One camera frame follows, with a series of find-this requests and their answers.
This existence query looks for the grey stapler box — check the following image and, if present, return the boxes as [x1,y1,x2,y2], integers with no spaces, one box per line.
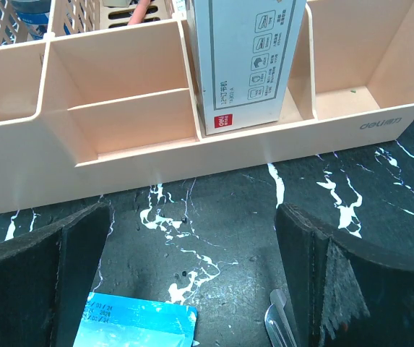
[186,0,306,135]

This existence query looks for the blue cotton swab packet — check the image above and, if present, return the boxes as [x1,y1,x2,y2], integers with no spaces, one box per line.
[74,293,199,346]

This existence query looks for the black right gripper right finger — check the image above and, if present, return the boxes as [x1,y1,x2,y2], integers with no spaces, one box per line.
[275,203,414,346]

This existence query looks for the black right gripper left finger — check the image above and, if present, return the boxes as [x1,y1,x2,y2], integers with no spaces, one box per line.
[0,203,111,346]

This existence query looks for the black handled metal scissors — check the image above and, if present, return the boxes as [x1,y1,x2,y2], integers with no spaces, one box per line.
[264,289,298,347]

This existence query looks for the peach plastic desk organizer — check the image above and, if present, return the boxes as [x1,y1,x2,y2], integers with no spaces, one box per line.
[0,1,414,213]

